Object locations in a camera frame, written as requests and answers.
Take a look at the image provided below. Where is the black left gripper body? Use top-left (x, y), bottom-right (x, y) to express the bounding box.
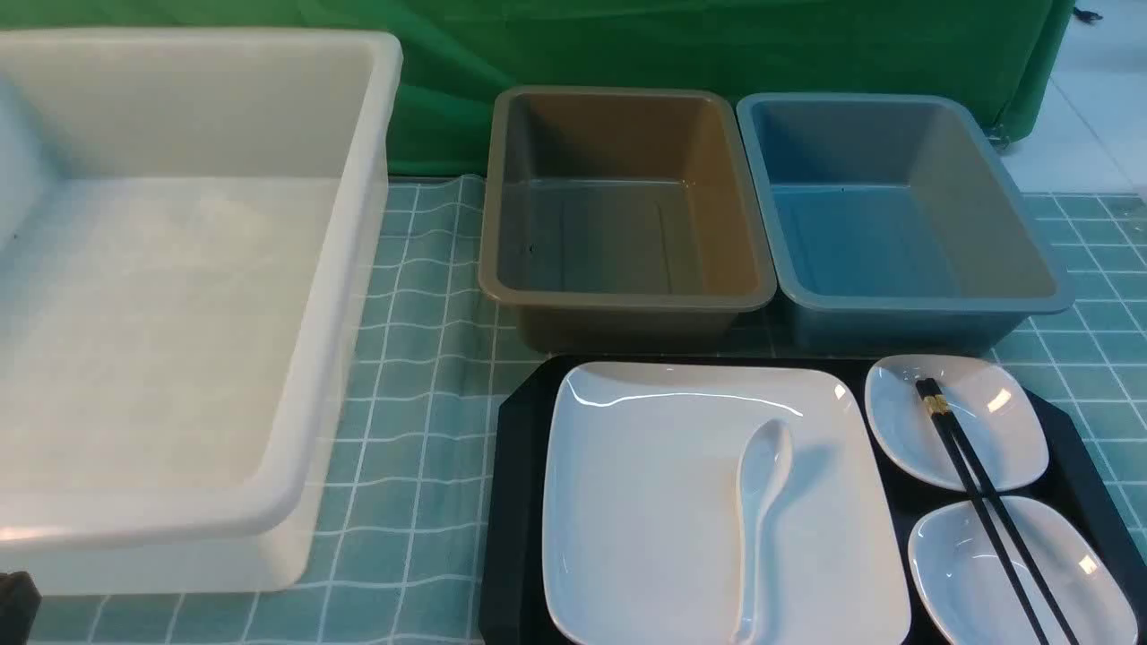
top-left (0, 572), bottom-right (42, 645)

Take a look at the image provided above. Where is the large white square plate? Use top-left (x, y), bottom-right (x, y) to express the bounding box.
top-left (541, 362), bottom-right (912, 644)

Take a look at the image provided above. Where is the white ceramic spoon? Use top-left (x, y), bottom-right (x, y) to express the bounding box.
top-left (729, 419), bottom-right (794, 644)

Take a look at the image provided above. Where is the small white dish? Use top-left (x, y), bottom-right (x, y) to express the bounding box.
top-left (907, 495), bottom-right (1140, 644)
top-left (865, 353), bottom-right (1050, 494)

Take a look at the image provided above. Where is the teal checkered tablecloth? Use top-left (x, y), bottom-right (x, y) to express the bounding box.
top-left (31, 176), bottom-right (1146, 644)

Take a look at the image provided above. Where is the large white plastic tub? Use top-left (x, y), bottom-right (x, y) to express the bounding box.
top-left (1, 26), bottom-right (404, 597)

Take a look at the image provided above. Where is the green backdrop cloth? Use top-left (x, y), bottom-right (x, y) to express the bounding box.
top-left (1, 1), bottom-right (1072, 176)

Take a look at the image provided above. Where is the brown plastic bin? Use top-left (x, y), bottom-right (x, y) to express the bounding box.
top-left (477, 86), bottom-right (777, 353)

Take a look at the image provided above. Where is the blue plastic bin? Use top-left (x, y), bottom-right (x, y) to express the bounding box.
top-left (735, 91), bottom-right (1074, 356)

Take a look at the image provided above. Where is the black serving tray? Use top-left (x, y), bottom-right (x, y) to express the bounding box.
top-left (479, 355), bottom-right (1144, 644)

